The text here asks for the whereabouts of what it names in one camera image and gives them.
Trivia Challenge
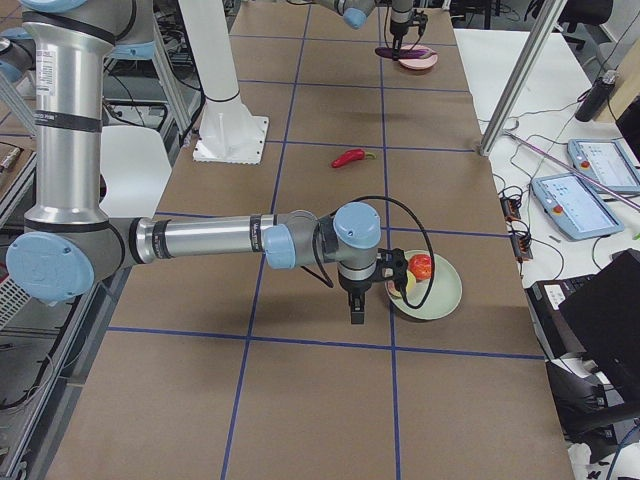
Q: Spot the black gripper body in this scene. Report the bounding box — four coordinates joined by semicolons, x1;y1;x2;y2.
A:
390;7;428;40
372;248;408;300

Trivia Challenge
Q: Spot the purple eggplant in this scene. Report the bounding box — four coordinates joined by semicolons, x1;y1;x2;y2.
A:
374;44;436;60

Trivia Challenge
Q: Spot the pink yellow peach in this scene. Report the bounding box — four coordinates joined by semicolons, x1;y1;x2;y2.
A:
386;271;416;298

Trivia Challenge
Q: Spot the red pomegranate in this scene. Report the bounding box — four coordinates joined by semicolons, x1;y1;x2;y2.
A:
408;253;433;282

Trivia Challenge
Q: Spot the red chili pepper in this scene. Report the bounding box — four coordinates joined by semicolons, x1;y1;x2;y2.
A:
331;148;376;169

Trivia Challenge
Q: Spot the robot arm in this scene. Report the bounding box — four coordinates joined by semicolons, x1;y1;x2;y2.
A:
4;1;408;324
312;0;428;61

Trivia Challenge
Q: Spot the pink plate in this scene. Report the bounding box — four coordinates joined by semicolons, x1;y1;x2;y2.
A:
398;50;439;70

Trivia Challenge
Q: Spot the blue teach pendant near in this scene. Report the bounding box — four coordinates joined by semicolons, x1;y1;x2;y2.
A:
531;173;624;241

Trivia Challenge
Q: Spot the blue teach pendant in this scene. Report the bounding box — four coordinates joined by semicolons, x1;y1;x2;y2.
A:
531;173;624;241
567;139;639;194

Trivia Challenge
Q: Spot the black water bottle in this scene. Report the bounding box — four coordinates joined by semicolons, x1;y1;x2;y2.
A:
574;69;619;122

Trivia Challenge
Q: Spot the black office chair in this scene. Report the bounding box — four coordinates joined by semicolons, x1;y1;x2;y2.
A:
526;249;639;463

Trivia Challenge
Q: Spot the blue teach pendant far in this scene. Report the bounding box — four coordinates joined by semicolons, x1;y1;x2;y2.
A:
567;139;639;194

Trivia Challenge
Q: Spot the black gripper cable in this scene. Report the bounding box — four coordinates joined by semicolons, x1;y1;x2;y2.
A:
299;194;435;309

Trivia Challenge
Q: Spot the aluminium frame post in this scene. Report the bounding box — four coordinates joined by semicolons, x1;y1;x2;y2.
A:
478;0;567;157

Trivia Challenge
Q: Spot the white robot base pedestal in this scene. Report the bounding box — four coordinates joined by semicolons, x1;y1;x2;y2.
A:
183;1;269;165

